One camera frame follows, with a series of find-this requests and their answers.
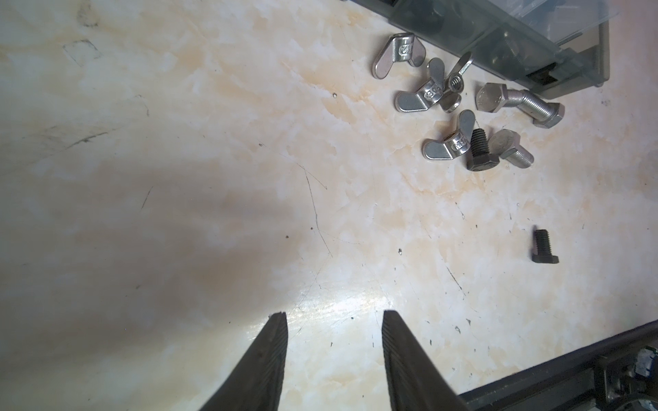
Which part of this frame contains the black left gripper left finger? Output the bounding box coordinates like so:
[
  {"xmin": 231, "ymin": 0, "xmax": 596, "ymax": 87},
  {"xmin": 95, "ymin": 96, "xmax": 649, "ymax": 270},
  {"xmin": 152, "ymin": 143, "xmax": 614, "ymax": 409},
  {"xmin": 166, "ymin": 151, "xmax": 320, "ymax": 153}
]
[{"xmin": 202, "ymin": 312, "xmax": 289, "ymax": 410}]

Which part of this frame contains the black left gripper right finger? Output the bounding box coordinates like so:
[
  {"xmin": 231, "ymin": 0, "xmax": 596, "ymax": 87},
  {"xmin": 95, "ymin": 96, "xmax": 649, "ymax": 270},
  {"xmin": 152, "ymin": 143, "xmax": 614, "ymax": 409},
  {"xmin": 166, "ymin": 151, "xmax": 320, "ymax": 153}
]
[{"xmin": 382, "ymin": 310, "xmax": 467, "ymax": 410}]

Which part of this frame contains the black hex bolt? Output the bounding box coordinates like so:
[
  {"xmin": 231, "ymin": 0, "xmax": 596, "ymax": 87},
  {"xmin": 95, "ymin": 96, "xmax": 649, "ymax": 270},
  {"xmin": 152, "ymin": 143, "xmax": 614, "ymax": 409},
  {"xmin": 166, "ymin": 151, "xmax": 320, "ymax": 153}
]
[
  {"xmin": 531, "ymin": 229, "xmax": 560, "ymax": 265},
  {"xmin": 466, "ymin": 128, "xmax": 500, "ymax": 172}
]

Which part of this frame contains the silver hex bolt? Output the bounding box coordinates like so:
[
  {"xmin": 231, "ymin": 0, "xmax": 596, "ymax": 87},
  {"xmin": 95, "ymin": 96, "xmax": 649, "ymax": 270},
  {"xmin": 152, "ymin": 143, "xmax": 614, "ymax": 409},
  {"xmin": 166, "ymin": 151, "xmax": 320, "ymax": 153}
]
[
  {"xmin": 488, "ymin": 129, "xmax": 535, "ymax": 169},
  {"xmin": 518, "ymin": 91, "xmax": 565, "ymax": 128},
  {"xmin": 476, "ymin": 83, "xmax": 526, "ymax": 113}
]

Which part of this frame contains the silver wing nut lone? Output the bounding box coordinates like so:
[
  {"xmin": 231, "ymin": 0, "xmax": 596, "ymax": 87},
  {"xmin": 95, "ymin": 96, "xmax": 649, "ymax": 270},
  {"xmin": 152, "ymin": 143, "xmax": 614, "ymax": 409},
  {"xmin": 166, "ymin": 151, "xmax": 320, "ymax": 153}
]
[{"xmin": 422, "ymin": 110, "xmax": 476, "ymax": 160}]

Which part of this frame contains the silver wing nut pair right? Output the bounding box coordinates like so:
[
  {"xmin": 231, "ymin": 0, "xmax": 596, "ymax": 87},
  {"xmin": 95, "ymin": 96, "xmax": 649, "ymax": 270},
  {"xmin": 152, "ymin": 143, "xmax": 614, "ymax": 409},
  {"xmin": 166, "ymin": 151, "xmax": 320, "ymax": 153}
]
[{"xmin": 439, "ymin": 51, "xmax": 473, "ymax": 113}]

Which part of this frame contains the silver wing nut pair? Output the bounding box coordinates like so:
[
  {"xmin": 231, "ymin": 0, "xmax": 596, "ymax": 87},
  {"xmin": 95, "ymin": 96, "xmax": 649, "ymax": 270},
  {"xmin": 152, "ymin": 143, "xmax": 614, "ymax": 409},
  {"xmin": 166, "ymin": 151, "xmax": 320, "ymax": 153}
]
[
  {"xmin": 439, "ymin": 51, "xmax": 473, "ymax": 113},
  {"xmin": 394, "ymin": 58, "xmax": 445, "ymax": 113}
]

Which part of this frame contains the silver wing nut pair left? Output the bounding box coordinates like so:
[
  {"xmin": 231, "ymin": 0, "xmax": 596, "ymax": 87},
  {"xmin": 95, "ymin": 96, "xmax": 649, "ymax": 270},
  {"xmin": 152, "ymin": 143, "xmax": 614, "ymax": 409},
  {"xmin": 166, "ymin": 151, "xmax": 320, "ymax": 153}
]
[{"xmin": 394, "ymin": 58, "xmax": 445, "ymax": 113}]

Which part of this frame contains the silver wing nut far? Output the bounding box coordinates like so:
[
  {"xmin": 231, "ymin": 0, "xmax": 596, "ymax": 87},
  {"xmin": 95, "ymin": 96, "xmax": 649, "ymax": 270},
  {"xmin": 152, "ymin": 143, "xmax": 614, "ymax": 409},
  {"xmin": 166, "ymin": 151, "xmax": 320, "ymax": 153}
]
[{"xmin": 371, "ymin": 33, "xmax": 427, "ymax": 80}]

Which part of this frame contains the green transparent organizer box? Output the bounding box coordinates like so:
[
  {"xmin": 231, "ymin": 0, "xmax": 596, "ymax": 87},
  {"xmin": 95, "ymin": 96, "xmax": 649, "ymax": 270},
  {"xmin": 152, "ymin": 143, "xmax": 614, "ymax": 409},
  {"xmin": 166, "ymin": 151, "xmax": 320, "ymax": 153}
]
[{"xmin": 360, "ymin": 0, "xmax": 615, "ymax": 99}]

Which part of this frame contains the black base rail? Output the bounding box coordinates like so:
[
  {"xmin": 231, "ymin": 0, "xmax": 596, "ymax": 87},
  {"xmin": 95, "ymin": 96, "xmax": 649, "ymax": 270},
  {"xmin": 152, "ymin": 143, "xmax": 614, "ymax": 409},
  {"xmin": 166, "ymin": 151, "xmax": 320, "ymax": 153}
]
[{"xmin": 460, "ymin": 321, "xmax": 657, "ymax": 410}]

